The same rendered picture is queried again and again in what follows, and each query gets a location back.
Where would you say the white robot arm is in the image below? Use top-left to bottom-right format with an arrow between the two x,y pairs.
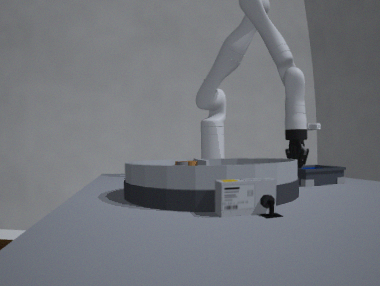
196,0 -> 321,159

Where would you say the grey metal bushing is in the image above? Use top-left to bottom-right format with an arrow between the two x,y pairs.
177,161 -> 188,166

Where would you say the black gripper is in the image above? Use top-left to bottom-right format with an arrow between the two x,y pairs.
285,129 -> 309,168

